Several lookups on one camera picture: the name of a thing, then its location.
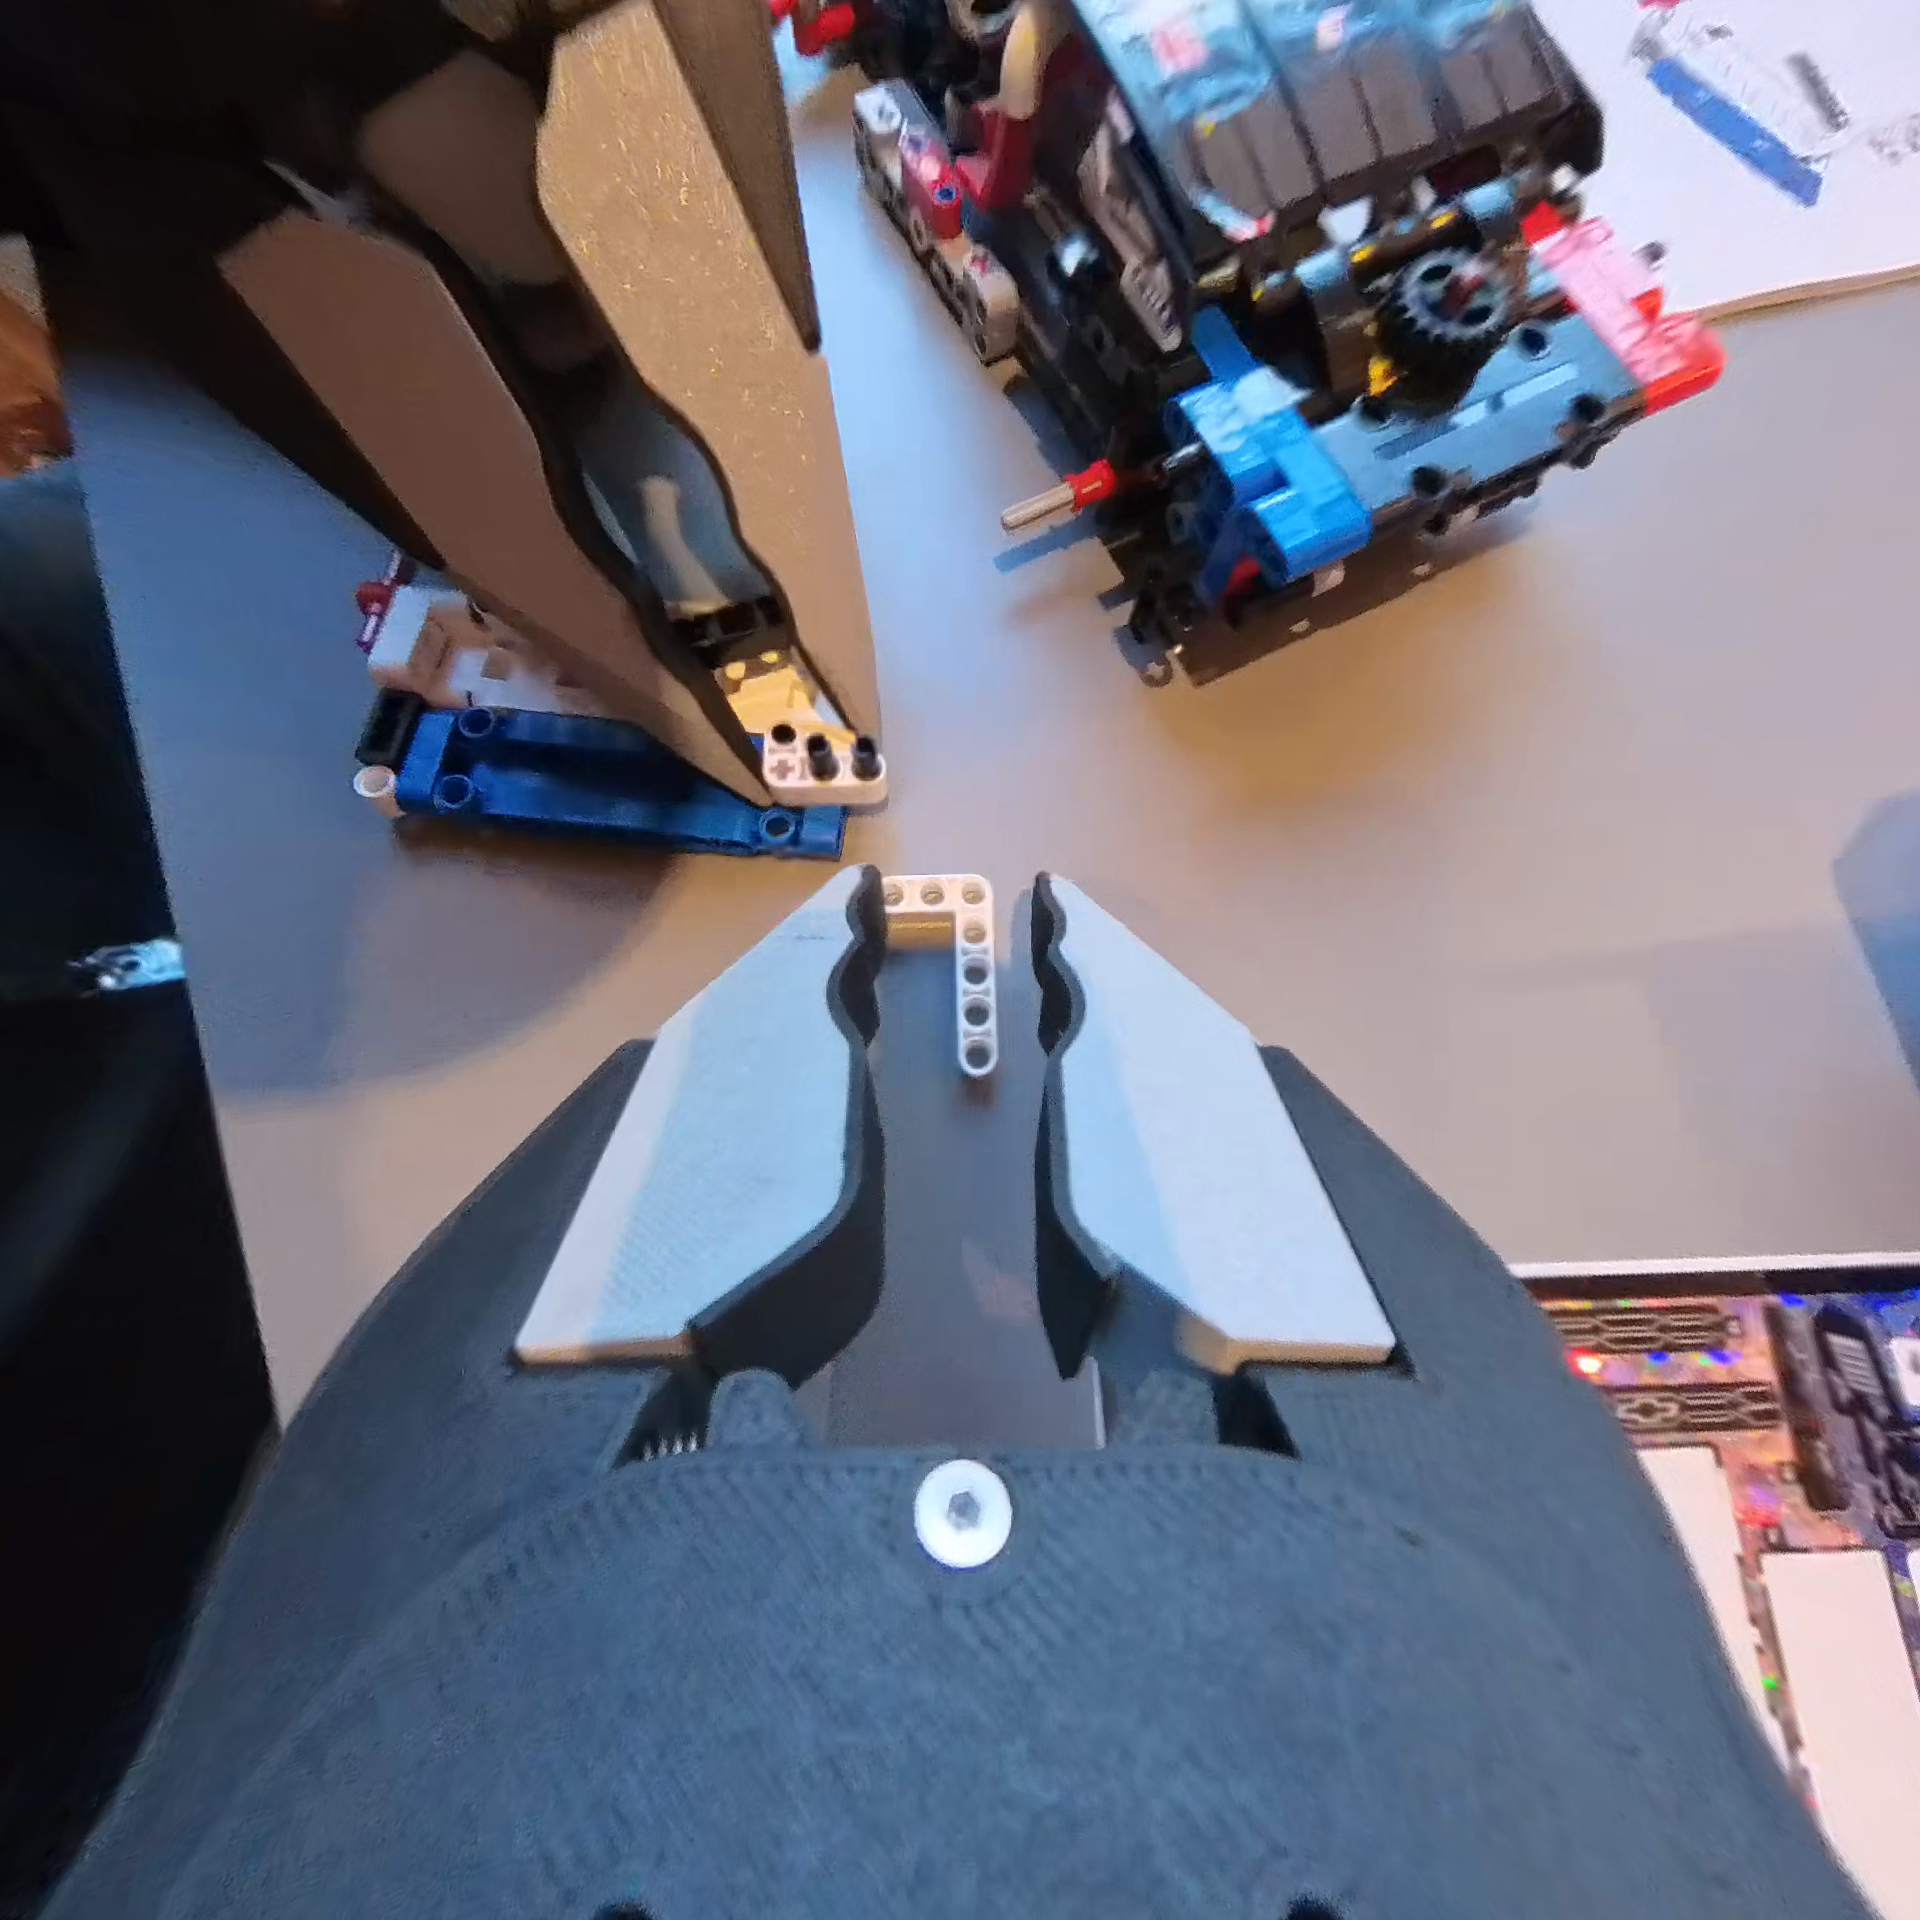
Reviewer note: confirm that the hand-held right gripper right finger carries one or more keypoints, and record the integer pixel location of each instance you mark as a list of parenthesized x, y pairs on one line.
[(1213, 1185)]

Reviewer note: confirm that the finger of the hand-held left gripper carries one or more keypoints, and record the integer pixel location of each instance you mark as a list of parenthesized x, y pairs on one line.
[(388, 405), (690, 225)]

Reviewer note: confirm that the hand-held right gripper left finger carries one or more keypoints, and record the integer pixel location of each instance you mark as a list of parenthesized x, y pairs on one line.
[(690, 1185)]

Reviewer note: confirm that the white angled brick beam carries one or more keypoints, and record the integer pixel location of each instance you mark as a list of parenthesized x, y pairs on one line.
[(973, 973)]

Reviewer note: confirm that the blue white brick assembly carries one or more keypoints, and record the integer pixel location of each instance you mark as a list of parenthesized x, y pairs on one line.
[(569, 773)]

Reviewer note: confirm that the person's trousers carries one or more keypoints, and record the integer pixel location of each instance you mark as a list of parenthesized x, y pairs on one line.
[(59, 675)]

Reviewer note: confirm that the brick race car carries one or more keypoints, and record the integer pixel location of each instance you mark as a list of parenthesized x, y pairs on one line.
[(1276, 299)]

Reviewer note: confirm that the person's black jacket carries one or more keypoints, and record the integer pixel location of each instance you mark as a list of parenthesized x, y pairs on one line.
[(106, 1348)]

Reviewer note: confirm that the holographic sticker sheet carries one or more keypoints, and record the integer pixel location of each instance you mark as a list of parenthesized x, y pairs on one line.
[(1769, 1500)]

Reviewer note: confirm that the building instruction booklet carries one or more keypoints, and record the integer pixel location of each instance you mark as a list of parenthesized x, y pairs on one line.
[(1723, 149)]

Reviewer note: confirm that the wooden furniture frame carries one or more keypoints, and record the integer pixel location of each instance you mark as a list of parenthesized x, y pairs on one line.
[(27, 374)]

